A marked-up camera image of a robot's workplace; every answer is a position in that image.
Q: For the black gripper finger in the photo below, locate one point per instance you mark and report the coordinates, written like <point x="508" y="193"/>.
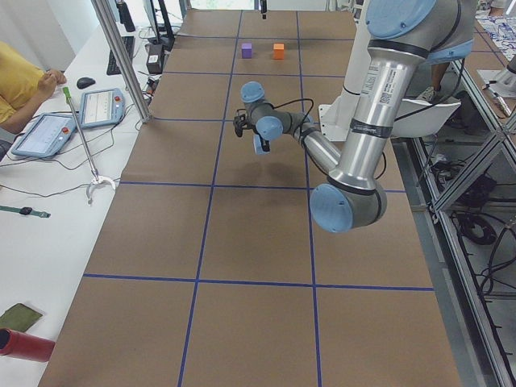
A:
<point x="264" y="145"/>
<point x="263" y="6"/>

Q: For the light blue foam block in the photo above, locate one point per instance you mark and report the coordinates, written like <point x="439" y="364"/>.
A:
<point x="256" y="145"/>

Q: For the purple foam block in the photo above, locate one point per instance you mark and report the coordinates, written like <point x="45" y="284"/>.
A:
<point x="246" y="50"/>

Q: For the orange foam block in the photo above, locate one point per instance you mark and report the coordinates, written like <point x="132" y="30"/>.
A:
<point x="278" y="51"/>

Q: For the black power adapter box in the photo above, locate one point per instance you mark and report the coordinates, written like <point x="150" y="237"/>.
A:
<point x="155" y="60"/>

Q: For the brown paper table cover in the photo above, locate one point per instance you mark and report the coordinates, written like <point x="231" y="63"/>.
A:
<point x="209" y="269"/>

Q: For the white plastic chair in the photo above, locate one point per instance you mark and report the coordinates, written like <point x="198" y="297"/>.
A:
<point x="424" y="123"/>

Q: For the blue teach pendant far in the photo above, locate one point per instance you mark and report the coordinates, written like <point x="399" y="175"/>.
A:
<point x="101" y="108"/>

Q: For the blue teach pendant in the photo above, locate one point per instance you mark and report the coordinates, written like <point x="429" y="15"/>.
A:
<point x="101" y="108"/>
<point x="46" y="136"/>

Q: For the reacher grabber stick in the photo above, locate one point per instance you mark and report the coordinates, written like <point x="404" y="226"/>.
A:
<point x="97" y="178"/>

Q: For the black computer mouse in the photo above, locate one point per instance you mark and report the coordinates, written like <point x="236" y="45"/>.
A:
<point x="85" y="82"/>

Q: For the blue teach pendant near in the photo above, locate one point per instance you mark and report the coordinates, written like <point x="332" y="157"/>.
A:
<point x="46" y="136"/>

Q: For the person in yellow shirt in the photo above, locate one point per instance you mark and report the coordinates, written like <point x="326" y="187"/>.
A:
<point x="24" y="88"/>

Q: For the red cylinder bottle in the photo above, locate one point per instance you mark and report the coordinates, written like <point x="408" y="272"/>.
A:
<point x="23" y="346"/>

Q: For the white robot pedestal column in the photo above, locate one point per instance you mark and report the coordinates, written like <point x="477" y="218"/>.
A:
<point x="334" y="119"/>

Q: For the aluminium frame post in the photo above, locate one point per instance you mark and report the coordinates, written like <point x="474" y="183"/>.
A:
<point x="115" y="42"/>

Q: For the green strap wristwatch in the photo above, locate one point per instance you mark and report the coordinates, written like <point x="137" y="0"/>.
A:
<point x="25" y="211"/>

